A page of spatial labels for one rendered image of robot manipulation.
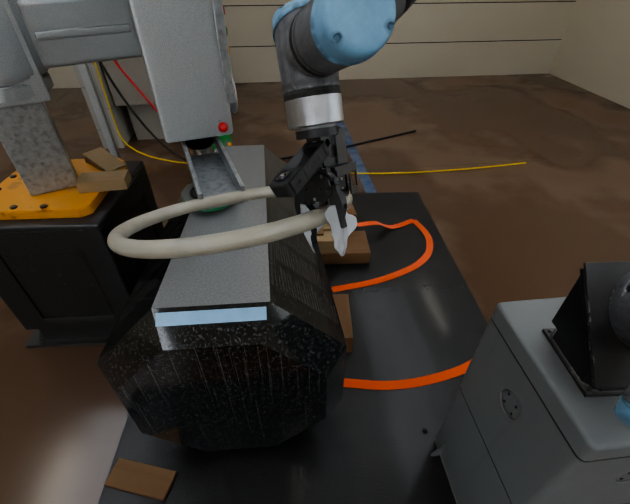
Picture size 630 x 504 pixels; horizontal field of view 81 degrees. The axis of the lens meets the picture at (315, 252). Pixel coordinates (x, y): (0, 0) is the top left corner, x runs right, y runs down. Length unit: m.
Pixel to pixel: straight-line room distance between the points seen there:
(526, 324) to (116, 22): 1.78
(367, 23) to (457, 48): 6.43
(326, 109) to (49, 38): 1.40
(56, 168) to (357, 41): 1.65
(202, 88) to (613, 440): 1.34
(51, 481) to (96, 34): 1.74
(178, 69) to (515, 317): 1.17
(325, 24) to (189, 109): 0.86
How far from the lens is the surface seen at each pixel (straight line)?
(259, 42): 6.24
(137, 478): 1.81
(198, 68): 1.26
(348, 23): 0.48
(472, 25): 6.92
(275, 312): 1.10
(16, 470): 2.09
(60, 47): 1.86
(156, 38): 1.24
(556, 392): 1.03
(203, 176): 1.19
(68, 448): 2.02
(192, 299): 1.14
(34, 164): 1.96
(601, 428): 1.02
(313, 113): 0.59
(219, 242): 0.56
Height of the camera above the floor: 1.61
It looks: 39 degrees down
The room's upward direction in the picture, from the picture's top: straight up
